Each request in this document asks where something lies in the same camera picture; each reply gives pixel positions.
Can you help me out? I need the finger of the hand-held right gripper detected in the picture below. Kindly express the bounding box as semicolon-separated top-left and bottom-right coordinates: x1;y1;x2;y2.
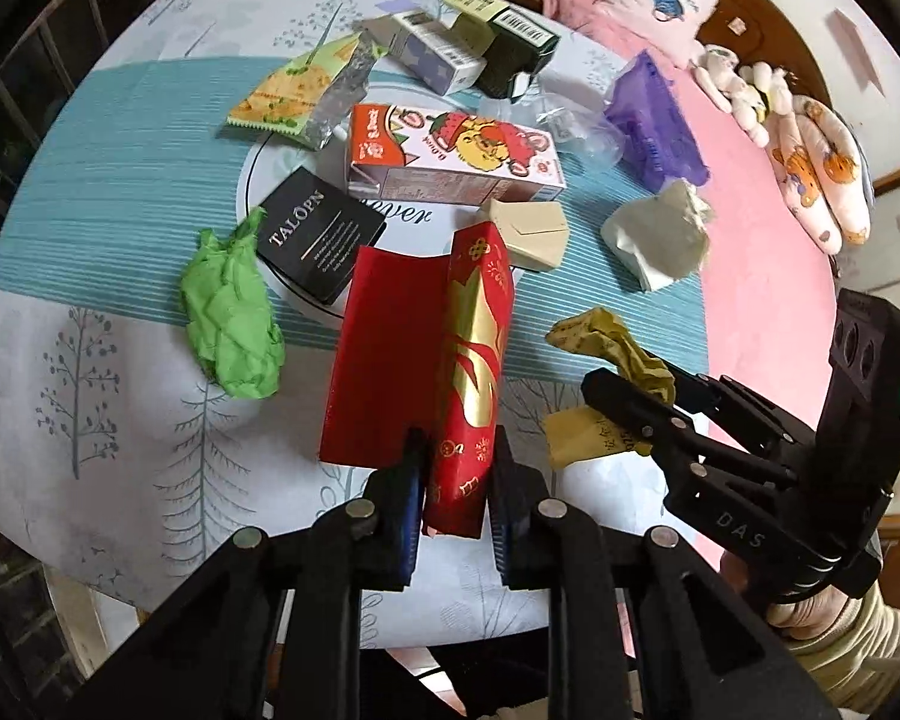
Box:
581;369;800;497
671;371;818;466

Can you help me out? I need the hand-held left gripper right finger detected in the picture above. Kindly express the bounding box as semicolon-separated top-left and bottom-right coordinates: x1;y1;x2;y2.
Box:
493;426;841;720

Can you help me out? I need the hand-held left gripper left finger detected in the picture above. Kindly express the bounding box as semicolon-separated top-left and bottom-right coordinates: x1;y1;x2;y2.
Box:
67;426;432;720

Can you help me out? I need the yellow paper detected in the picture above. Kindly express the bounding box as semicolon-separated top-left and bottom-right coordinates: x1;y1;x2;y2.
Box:
544;307;677;470

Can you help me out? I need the red and gold paper envelope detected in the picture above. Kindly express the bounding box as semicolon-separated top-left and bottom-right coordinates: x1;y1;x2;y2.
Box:
319;225;518;541

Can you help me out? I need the black card box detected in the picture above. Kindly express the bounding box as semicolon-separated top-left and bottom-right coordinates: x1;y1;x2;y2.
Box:
256;167;388;307

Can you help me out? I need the strawberry duck print carton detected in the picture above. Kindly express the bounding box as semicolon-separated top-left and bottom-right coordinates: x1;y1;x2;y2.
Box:
345;103;567;207

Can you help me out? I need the person's right forearm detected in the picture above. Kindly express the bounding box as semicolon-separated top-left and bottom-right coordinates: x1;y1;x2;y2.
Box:
765;581;900;698

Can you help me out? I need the pink bed blanket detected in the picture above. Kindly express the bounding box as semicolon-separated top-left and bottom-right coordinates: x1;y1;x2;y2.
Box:
540;0;882;571

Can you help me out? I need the grey crumpled paper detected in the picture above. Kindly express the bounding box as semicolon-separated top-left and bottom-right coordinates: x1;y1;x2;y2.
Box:
600;180;715;292

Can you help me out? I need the beige folded paper box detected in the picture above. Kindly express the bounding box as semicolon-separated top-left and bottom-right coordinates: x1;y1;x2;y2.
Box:
476;197;569;272

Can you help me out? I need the bear print pillow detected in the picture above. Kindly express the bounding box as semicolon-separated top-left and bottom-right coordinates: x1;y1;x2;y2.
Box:
766;94;872;256

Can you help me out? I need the green crumpled paper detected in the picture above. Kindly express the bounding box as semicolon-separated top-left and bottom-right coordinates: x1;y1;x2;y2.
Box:
180;206;286;400

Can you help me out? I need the clear plastic bottle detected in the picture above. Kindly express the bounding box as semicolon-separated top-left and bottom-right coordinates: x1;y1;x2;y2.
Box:
525;86;623;166

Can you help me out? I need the purple plastic bag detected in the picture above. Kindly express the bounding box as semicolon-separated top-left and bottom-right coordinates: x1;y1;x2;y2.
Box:
604;49;710;192

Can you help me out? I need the white plush toy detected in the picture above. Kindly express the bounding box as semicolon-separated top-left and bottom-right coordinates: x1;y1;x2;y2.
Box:
691;43;796;145

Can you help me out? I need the dark green box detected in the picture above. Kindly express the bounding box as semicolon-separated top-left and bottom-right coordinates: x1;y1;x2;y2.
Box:
474;4;560;100

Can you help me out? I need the wooden headboard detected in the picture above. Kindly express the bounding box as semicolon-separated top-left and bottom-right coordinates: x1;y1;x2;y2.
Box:
671;0;833;110

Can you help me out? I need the white and purple small box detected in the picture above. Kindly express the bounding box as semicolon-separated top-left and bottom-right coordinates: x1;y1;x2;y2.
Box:
385;11;488;95

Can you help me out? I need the round table with printed cloth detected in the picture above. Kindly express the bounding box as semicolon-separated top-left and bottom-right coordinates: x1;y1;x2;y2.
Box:
0;0;713;635

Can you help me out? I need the olive green box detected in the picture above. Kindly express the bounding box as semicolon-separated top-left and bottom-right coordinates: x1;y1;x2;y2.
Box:
441;0;497;53

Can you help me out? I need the green cracker packet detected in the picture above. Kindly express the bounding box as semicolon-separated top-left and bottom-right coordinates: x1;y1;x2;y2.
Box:
217;34;387;151

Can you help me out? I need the dark railing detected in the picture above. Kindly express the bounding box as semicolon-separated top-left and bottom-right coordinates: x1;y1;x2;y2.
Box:
0;0;125;301

